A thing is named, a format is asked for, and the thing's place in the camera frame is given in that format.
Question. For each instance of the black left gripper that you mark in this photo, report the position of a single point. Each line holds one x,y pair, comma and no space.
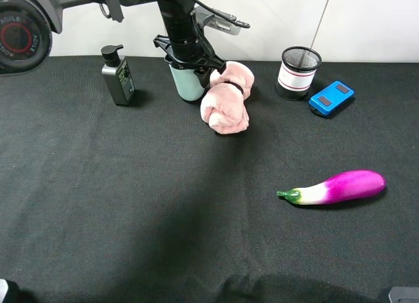
195,53

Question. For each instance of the light blue cylindrical bottle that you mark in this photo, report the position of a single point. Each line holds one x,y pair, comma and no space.
187,83

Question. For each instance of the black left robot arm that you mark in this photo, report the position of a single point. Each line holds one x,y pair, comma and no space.
85,31

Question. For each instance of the pink rolled towel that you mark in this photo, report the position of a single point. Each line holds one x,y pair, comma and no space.
222,107

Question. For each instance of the black pump dispenser bottle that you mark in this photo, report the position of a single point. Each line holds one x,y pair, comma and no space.
117,75

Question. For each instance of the black mesh pen holder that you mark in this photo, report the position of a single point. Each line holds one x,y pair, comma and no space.
298,68

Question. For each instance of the black table cloth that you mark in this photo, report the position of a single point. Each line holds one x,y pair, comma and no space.
146,203

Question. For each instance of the blue whiteboard eraser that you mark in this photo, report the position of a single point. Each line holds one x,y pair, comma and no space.
330,99

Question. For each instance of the purple toy eggplant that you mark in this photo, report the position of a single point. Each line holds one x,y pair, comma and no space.
349,185

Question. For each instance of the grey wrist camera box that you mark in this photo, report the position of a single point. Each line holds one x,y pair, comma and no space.
218,20

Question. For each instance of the robot base with red ring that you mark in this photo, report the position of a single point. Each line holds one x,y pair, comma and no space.
26,33

